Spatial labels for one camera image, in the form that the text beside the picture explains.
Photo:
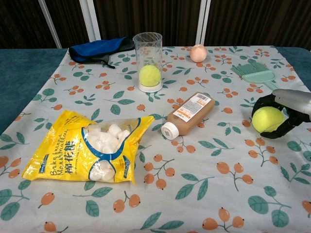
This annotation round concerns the brown sauce bottle white cap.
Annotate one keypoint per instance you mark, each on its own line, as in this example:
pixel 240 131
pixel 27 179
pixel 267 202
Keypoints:
pixel 192 111

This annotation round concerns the floral patterned tablecloth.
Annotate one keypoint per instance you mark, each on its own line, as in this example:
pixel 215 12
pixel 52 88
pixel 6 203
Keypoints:
pixel 194 170

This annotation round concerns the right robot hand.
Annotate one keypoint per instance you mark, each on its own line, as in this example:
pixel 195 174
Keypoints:
pixel 295 104

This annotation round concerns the yellow marshmallow bag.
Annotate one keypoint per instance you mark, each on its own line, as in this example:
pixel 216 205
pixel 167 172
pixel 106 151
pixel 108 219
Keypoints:
pixel 73 155

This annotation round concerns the pink peach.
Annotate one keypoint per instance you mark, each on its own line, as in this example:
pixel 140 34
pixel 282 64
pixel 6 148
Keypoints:
pixel 198 53

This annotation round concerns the clear plastic cup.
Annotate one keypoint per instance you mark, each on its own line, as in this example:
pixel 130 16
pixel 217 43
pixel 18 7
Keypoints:
pixel 148 53

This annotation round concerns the blue and black cloth pouch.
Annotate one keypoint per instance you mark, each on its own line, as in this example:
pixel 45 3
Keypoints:
pixel 97 49

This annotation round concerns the green plastic brush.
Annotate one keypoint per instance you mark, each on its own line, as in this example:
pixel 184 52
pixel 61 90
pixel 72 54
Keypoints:
pixel 255 72

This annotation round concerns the yellow tennis ball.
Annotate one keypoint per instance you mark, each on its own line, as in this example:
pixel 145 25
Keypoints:
pixel 148 75
pixel 267 120

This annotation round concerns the white vertical frame post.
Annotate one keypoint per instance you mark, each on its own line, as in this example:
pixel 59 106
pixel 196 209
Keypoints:
pixel 49 21
pixel 91 19
pixel 204 23

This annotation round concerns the teal table cover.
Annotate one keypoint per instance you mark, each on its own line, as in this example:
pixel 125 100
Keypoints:
pixel 22 77

